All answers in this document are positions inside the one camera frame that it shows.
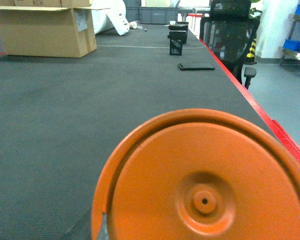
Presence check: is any orange round cap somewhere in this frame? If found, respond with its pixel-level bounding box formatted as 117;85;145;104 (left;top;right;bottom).
91;108;300;240

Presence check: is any black battery box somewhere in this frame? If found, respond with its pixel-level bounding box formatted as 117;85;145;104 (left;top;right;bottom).
168;30;187;56

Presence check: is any grey storage crate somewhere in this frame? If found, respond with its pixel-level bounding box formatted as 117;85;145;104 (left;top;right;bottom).
139;7;179;25

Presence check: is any white plastic bag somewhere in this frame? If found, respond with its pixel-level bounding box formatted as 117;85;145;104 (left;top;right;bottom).
91;0;130;36

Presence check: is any black mesh office chair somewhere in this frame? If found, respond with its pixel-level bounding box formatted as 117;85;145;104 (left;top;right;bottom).
199;0;260;89

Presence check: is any brown cardboard box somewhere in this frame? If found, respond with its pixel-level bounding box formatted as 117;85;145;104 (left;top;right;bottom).
0;5;105;58

